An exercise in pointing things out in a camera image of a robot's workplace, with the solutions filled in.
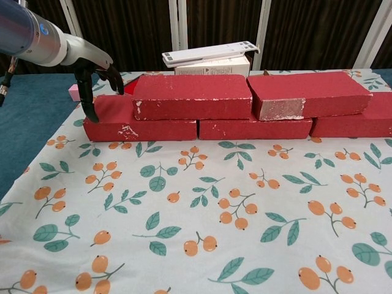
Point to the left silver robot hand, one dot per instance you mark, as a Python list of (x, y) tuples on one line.
[(85, 52)]

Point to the red brick with chipped edges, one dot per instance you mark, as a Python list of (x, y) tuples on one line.
[(190, 88)]

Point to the red brick with bare end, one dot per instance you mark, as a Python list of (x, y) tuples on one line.
[(306, 85)]

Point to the red brick with white scratches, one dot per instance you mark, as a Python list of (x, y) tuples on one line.
[(159, 130)]

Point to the pink cube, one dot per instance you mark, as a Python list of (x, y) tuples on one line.
[(73, 93)]

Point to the red ink pad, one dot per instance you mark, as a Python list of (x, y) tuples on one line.
[(130, 88)]

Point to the white folding stand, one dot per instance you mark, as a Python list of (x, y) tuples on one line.
[(208, 55)]

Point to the white printed cardboard box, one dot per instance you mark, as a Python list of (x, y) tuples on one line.
[(214, 70)]

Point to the floral berry-print tablecloth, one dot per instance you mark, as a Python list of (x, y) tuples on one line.
[(183, 214)]

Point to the white partition frame post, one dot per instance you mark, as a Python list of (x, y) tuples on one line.
[(264, 24), (372, 36), (70, 18), (178, 24)]

